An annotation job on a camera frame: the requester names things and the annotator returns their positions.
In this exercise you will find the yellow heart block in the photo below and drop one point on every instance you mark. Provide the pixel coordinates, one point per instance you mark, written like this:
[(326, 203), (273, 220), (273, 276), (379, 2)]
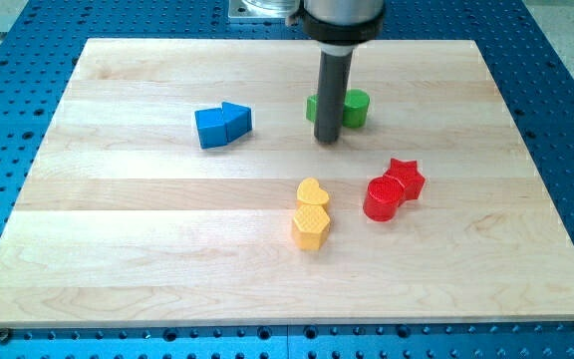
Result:
[(309, 192)]

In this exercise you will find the blue triangle block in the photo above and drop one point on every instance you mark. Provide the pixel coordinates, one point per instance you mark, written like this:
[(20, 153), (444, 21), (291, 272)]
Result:
[(237, 119)]

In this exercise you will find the green cylinder block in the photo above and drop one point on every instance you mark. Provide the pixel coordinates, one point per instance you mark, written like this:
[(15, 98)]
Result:
[(356, 107)]

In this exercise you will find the yellow hexagon block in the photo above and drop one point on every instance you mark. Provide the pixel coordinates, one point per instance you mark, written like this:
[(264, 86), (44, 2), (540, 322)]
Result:
[(310, 226)]

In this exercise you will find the green star block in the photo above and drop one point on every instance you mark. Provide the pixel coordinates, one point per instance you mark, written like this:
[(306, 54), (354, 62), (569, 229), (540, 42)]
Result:
[(311, 108)]

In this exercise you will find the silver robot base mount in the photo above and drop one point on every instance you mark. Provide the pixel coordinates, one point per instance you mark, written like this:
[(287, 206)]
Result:
[(250, 11)]

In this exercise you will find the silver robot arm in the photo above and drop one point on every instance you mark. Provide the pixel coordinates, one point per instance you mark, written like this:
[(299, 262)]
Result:
[(294, 18)]

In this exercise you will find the red star block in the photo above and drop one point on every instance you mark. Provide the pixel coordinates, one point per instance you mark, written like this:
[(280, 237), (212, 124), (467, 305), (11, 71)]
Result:
[(408, 176)]

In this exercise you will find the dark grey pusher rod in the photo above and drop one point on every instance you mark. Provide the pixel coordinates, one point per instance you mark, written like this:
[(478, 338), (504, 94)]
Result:
[(334, 71)]

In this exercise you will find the light wooden board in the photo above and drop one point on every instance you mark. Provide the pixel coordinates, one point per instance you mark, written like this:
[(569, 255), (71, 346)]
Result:
[(125, 220)]

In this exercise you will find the red cylinder block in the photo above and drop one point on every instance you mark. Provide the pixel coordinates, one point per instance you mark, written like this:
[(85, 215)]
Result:
[(383, 198)]

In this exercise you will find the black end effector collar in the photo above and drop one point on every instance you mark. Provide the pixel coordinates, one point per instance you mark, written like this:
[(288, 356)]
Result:
[(342, 26)]

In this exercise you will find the blue cube block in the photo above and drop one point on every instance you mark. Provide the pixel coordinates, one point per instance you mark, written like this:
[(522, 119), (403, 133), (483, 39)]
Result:
[(211, 128)]

